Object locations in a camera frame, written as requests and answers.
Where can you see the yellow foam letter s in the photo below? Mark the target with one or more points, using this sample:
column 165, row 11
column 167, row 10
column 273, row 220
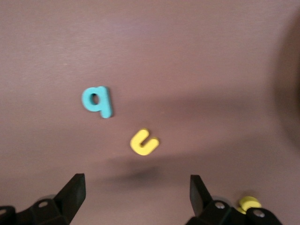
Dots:
column 249, row 202

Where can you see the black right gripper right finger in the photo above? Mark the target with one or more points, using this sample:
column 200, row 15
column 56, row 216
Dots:
column 201, row 201

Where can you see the yellow foam letter n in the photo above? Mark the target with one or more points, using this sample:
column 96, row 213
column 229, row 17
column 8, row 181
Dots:
column 140, row 148

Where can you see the teal foam letter b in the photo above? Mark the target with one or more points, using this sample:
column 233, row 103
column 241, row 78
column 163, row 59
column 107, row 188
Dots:
column 105, row 103

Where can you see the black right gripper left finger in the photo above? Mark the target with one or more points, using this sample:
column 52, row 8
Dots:
column 68, row 201

